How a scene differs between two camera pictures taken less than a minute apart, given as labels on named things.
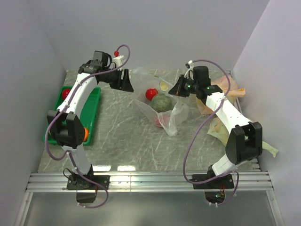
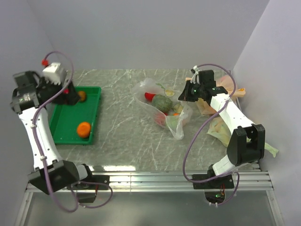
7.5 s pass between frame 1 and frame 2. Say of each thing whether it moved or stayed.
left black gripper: moved
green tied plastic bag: stayed
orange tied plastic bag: stayed
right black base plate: stayed
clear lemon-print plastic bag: moved
